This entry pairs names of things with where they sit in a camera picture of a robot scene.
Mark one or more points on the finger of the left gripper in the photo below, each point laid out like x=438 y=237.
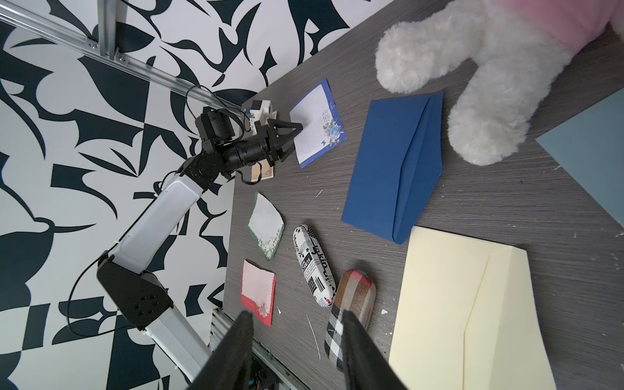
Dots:
x=282 y=136

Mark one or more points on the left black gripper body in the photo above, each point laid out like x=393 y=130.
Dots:
x=265 y=145

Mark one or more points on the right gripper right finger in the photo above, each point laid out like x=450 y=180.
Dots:
x=364 y=366

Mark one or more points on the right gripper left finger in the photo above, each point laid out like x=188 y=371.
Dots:
x=229 y=366

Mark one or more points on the small white letter paper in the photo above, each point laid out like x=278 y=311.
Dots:
x=323 y=129

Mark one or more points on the white letter paper green border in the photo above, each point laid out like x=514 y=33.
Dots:
x=266 y=226

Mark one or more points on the cream envelope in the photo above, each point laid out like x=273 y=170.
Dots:
x=466 y=317

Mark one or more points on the dark blue envelope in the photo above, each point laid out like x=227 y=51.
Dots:
x=398 y=165

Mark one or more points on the light blue envelope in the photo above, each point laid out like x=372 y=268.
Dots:
x=589 y=147

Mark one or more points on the beige lined letter paper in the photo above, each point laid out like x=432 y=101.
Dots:
x=262 y=171

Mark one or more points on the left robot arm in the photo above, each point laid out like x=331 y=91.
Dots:
x=122 y=270

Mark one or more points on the white black patterned glasses case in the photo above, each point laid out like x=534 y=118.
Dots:
x=315 y=266

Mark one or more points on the white plush bear pink shirt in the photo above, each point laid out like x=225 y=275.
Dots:
x=519 y=47

